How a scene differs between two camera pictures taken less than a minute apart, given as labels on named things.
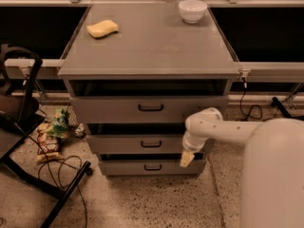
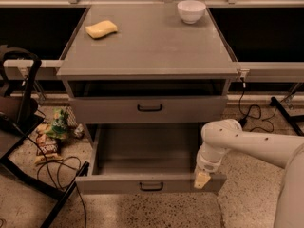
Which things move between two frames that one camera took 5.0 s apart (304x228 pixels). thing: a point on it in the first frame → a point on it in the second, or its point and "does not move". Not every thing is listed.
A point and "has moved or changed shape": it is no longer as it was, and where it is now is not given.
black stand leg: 275,103 does not move
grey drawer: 135,143 has moved or changed shape
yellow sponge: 102,28 does not move
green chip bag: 60,123 does not move
